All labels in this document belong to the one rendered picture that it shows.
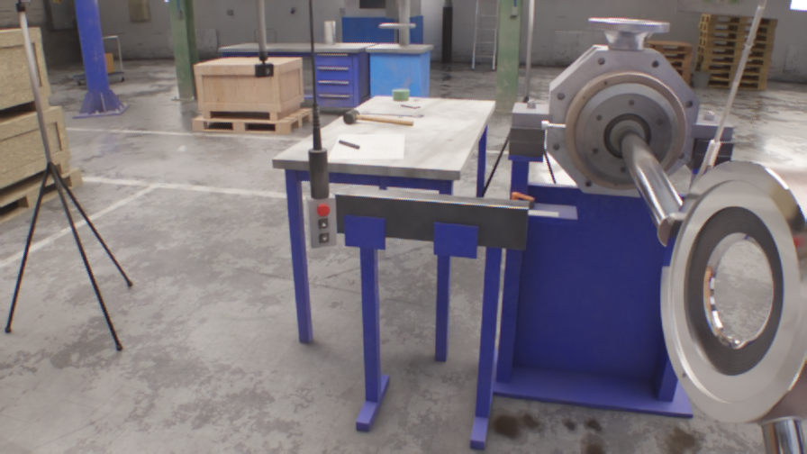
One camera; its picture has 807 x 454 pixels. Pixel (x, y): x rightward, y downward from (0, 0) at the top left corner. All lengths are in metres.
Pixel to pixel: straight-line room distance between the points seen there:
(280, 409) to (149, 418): 0.51
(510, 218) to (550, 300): 0.65
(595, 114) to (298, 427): 1.50
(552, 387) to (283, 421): 1.06
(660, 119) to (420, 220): 0.80
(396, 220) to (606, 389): 1.14
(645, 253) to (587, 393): 0.60
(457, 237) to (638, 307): 0.88
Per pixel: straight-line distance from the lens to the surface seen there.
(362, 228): 1.91
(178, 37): 9.56
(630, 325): 2.45
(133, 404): 2.55
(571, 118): 1.89
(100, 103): 9.08
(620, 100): 1.84
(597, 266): 2.31
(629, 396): 2.49
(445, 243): 1.86
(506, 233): 1.83
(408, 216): 1.86
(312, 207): 1.39
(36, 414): 2.67
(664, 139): 1.89
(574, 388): 2.47
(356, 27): 12.67
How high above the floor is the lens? 1.48
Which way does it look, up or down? 22 degrees down
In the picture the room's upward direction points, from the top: straight up
